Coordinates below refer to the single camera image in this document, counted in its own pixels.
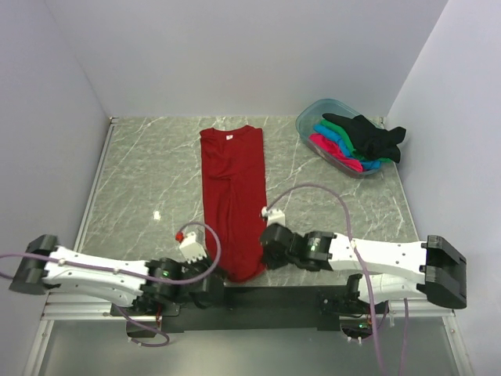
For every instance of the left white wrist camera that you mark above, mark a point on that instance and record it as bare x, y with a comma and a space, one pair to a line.
191, 246

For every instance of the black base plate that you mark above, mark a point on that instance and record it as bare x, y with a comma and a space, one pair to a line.
252, 308

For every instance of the clear plastic bin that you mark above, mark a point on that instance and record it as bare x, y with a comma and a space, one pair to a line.
311, 116

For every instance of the red t shirt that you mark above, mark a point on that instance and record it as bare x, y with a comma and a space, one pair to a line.
234, 193

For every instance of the green t shirt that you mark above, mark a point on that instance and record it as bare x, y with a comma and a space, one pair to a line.
345, 137

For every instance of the black t shirt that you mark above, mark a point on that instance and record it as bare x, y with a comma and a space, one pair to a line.
368, 139

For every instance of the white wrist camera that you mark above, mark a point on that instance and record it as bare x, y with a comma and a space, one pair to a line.
191, 246
273, 216

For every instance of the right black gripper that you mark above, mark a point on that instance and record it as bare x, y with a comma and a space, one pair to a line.
271, 262

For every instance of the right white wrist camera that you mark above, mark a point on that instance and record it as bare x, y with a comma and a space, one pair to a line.
273, 216

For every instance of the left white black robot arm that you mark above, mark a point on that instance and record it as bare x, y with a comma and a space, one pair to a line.
140, 287

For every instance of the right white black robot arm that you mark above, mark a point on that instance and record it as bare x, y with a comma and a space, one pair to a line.
433, 269

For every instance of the pink t shirt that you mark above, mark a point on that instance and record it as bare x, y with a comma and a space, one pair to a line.
337, 151

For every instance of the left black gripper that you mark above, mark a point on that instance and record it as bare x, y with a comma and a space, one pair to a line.
204, 260

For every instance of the blue t shirt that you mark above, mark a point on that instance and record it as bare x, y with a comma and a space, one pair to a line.
367, 165

